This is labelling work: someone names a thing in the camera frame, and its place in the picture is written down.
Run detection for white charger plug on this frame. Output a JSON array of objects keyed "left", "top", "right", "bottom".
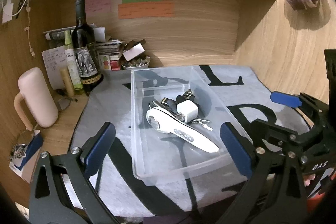
[{"left": 177, "top": 100, "right": 199, "bottom": 123}]

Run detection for clear plastic storage bin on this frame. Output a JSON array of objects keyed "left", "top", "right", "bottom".
[{"left": 131, "top": 65, "right": 246, "bottom": 186}]

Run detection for white handheld massager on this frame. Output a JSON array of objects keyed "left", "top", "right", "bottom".
[{"left": 146, "top": 107, "right": 219, "bottom": 153}]

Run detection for orange sleeve forearm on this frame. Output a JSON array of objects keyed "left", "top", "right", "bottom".
[{"left": 307, "top": 168, "right": 335, "bottom": 213}]

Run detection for right hand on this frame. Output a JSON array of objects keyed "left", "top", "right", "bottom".
[{"left": 303, "top": 174, "right": 315, "bottom": 187}]

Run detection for blue object at left edge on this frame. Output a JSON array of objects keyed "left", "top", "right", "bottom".
[{"left": 10, "top": 130, "right": 43, "bottom": 171}]

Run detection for eyeglasses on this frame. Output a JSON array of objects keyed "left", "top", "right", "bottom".
[{"left": 54, "top": 94, "right": 77, "bottom": 112}]

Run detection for grey mat with black letters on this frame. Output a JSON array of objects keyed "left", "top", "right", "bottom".
[{"left": 71, "top": 65, "right": 309, "bottom": 218}]

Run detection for beige cylinder stick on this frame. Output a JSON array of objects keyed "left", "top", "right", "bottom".
[{"left": 60, "top": 67, "right": 75, "bottom": 98}]

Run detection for green white tube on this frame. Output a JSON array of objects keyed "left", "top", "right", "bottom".
[{"left": 64, "top": 29, "right": 83, "bottom": 91}]

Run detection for dark wine bottle elephant label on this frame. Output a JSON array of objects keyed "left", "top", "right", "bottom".
[{"left": 72, "top": 0, "right": 104, "bottom": 93}]

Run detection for white handwritten note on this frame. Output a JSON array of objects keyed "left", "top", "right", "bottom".
[{"left": 42, "top": 46, "right": 67, "bottom": 90}]

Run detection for traffic light card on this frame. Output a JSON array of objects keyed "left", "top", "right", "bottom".
[{"left": 100, "top": 55, "right": 112, "bottom": 71}]

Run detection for white bowl of stones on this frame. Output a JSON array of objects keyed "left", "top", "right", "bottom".
[{"left": 121, "top": 55, "right": 150, "bottom": 71}]

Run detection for white card box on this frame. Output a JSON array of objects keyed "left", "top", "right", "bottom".
[{"left": 123, "top": 43, "right": 145, "bottom": 61}]

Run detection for orange sticky note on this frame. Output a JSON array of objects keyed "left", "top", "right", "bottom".
[{"left": 118, "top": 1, "right": 175, "bottom": 20}]

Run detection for pink sticky note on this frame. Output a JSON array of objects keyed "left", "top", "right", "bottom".
[{"left": 85, "top": 0, "right": 112, "bottom": 16}]

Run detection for pink mug with handle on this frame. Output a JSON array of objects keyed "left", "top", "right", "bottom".
[{"left": 14, "top": 67, "right": 59, "bottom": 131}]

